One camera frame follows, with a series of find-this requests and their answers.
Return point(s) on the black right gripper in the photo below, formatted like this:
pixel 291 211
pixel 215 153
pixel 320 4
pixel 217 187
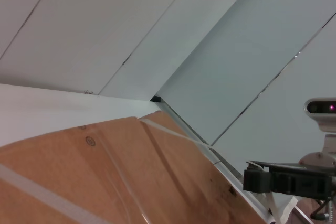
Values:
pixel 299 182

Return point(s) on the small black corner cap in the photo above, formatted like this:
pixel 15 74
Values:
pixel 156 98

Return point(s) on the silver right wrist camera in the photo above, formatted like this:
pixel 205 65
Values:
pixel 323 113

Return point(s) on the brown cardboard box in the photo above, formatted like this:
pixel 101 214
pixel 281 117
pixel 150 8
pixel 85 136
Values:
pixel 78 176

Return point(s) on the white paper piece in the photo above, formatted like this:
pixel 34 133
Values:
pixel 282 205

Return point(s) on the small dark clip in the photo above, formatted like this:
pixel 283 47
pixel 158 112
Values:
pixel 88 92

